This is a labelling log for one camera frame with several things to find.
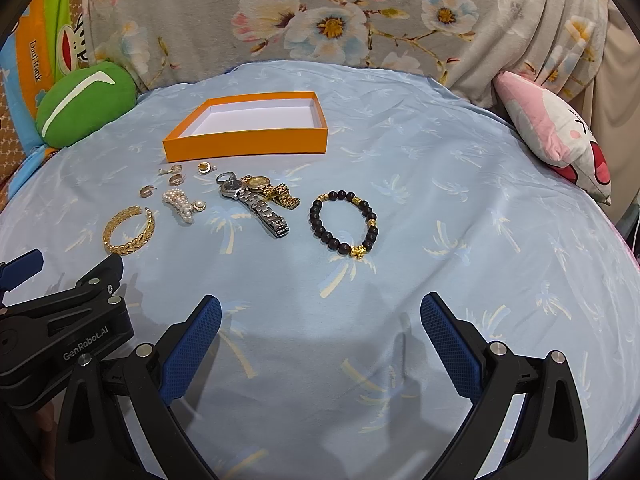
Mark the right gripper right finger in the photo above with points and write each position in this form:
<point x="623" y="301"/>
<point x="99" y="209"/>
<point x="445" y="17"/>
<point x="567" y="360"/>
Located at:
<point x="549" y="440"/>

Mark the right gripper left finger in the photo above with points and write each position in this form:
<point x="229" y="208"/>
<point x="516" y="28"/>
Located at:
<point x="93" y="440"/>

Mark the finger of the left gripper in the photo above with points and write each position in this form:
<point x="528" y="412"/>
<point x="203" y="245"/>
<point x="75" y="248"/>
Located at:
<point x="95" y="279"/>
<point x="19" y="270"/>

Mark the gold chain bangle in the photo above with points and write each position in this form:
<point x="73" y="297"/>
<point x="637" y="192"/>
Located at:
<point x="128" y="231"/>

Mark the pearl hair clip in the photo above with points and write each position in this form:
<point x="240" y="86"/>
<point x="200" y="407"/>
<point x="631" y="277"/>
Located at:
<point x="186" y="209"/>

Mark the small gold hoop earring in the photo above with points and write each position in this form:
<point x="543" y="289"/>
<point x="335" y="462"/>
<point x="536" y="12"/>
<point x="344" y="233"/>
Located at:
<point x="176" y="180"/>

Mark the silver metal wristwatch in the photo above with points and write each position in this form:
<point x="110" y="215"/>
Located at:
<point x="271" y="221"/>

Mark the gold metal wristwatch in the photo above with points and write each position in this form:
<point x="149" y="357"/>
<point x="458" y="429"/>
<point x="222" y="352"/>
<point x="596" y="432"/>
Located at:
<point x="279" y="194"/>

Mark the light blue palm bedsheet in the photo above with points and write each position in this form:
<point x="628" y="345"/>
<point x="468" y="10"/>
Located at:
<point x="321" y="369"/>

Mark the green plush cushion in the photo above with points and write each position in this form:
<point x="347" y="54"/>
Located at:
<point x="84" y="101"/>

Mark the orange cardboard box tray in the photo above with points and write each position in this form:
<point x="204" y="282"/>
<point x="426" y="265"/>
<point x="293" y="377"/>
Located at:
<point x="267" y="123"/>

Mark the colourful cartoon monkey blanket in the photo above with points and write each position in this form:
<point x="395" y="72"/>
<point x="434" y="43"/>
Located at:
<point x="47" y="43"/>

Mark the pink cartoon pillow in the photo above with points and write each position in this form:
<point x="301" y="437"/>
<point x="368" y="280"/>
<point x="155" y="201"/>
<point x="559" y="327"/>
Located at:
<point x="556" y="134"/>

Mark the grey floral blanket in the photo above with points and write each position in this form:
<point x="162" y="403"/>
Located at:
<point x="463" y="44"/>

